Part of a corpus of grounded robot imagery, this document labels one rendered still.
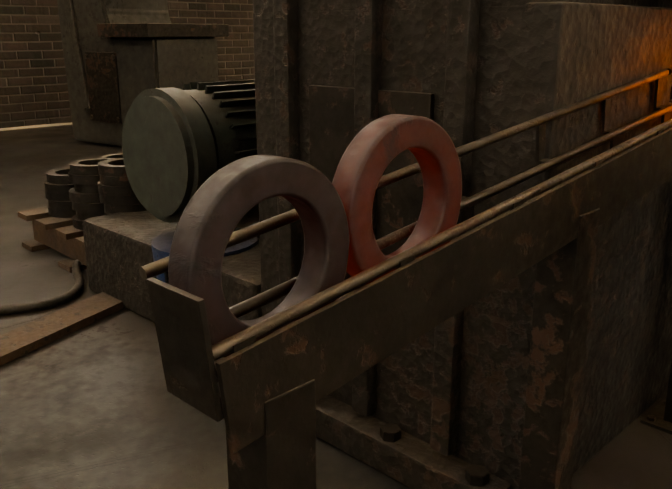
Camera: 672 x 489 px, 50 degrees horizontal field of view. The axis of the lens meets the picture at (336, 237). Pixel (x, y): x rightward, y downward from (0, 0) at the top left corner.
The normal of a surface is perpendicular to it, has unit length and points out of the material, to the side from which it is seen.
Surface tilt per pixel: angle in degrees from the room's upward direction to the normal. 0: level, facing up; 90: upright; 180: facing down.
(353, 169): 59
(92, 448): 0
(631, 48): 90
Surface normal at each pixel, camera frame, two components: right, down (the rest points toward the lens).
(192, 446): 0.00, -0.96
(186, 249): -0.66, -0.15
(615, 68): 0.71, 0.19
